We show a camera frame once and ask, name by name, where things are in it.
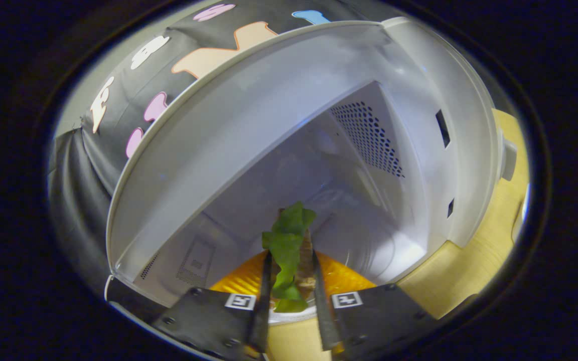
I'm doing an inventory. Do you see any lettuce sandwich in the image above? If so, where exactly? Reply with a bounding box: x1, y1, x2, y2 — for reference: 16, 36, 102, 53
261, 201, 318, 314

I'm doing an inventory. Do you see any white microwave oven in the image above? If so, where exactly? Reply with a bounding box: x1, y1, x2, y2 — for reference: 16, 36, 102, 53
103, 17, 520, 321

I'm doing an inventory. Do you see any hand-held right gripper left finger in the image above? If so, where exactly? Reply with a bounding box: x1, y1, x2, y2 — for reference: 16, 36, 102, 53
151, 249, 273, 359

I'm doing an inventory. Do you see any glass turntable plate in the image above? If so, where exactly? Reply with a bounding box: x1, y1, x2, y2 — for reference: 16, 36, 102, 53
314, 186, 422, 286

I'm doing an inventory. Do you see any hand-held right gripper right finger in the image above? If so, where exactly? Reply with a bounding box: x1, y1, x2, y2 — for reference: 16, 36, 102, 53
312, 250, 438, 361

